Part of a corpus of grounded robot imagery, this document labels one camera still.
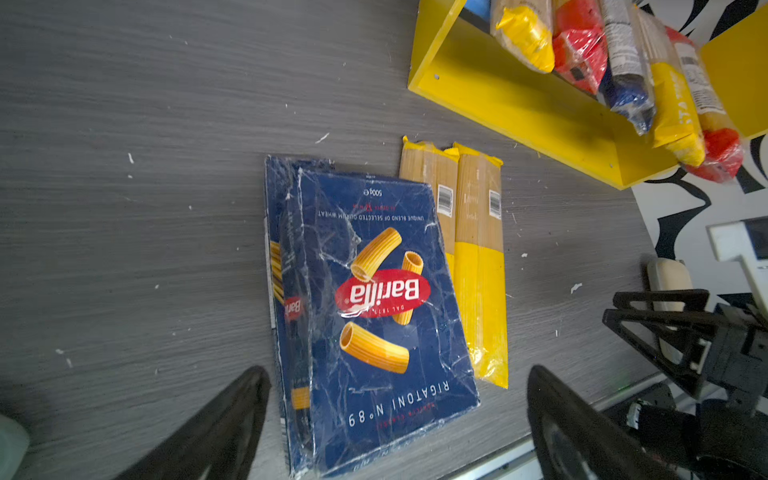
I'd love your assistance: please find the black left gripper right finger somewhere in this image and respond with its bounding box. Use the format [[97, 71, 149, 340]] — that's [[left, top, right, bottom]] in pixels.
[[527, 365, 678, 479]]

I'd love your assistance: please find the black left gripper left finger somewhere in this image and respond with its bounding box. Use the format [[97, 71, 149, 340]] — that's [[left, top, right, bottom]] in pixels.
[[118, 365, 271, 479]]

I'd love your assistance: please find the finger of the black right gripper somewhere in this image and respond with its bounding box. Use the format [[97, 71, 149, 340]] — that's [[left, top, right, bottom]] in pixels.
[[602, 309, 705, 399], [612, 289, 710, 312]]

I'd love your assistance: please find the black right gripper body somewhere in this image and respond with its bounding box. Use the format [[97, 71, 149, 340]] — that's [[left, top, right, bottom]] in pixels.
[[697, 304, 767, 408]]

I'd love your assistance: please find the small red spaghetti bag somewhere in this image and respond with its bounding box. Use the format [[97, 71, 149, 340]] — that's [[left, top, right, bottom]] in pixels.
[[666, 27, 745, 183]]

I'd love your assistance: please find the yellow spaghetti bag front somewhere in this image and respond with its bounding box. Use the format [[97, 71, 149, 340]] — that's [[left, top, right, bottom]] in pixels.
[[633, 7, 706, 167]]

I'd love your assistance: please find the yellow spaghetti bag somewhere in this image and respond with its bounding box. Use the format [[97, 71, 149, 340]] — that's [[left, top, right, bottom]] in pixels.
[[633, 7, 706, 167], [399, 136, 460, 275], [454, 143, 509, 389], [490, 0, 555, 73]]

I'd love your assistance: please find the blue Barilla pasta box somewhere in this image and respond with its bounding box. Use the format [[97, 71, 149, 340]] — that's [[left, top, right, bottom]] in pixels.
[[281, 168, 480, 477]]

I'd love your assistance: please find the clear white label spaghetti bag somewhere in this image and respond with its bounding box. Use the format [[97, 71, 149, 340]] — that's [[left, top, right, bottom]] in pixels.
[[599, 0, 655, 136]]

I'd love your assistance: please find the yellow spaghetti bag back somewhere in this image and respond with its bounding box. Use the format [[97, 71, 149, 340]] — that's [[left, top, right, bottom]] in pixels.
[[454, 143, 509, 389]]

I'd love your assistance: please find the long red spaghetti bag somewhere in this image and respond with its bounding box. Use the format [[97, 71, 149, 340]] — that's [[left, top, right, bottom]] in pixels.
[[553, 0, 608, 96]]

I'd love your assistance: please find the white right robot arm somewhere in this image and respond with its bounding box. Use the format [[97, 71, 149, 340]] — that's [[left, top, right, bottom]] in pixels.
[[603, 289, 767, 479]]

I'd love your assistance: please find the yellow pink blue shelf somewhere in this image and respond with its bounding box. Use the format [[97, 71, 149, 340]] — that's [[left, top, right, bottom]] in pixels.
[[408, 1, 767, 190]]

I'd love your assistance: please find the beige pad right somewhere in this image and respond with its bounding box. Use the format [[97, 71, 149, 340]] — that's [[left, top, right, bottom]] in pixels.
[[646, 258, 693, 364]]

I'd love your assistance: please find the green pad left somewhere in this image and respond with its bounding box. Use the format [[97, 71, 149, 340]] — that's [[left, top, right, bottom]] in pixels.
[[0, 415, 30, 480]]

